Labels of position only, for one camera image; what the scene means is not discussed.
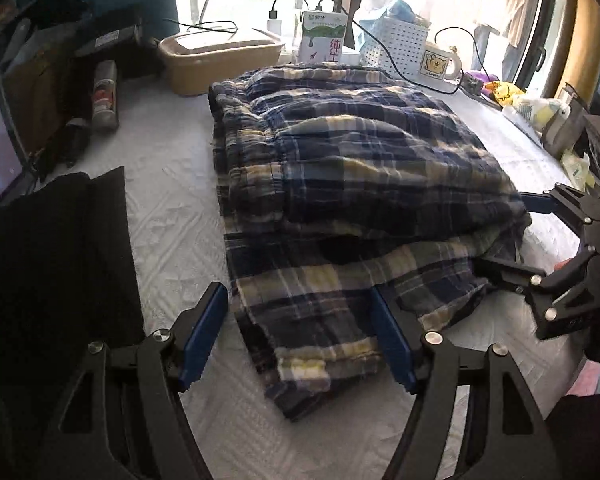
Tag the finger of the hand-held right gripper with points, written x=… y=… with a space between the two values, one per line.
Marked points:
x=505 y=272
x=535 y=203

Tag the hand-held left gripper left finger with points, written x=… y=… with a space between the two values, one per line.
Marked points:
x=202 y=340

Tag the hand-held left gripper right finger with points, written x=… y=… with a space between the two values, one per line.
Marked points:
x=395 y=340

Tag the plaid pants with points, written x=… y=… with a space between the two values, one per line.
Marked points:
x=370 y=160

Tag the person's right hand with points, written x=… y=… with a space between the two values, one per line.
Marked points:
x=564 y=264

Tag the grey metal tin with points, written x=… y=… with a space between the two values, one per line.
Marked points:
x=565 y=125

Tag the white and yellow plush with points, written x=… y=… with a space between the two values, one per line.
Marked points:
x=537 y=110

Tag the yellow plush toy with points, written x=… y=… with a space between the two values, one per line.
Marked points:
x=505 y=94

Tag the white textured tablecloth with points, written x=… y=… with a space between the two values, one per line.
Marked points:
x=180 y=220

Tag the black folded cloth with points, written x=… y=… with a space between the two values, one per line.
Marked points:
x=55 y=270

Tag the white mug with bear print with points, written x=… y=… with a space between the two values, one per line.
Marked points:
x=435 y=65

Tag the white perforated basket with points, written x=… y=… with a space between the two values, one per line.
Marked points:
x=395 y=47

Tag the blue plastic bag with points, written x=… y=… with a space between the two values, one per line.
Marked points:
x=400 y=10

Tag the spray can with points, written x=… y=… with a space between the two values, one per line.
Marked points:
x=105 y=100

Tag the beige lidded container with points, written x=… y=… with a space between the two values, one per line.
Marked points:
x=205 y=70

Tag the milk carton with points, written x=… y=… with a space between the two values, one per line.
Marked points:
x=320 y=40

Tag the cardboard box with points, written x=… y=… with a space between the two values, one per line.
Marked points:
x=30 y=95

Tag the white charger plug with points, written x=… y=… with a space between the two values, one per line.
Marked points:
x=274 y=27

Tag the black box device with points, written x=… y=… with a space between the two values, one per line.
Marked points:
x=110 y=35

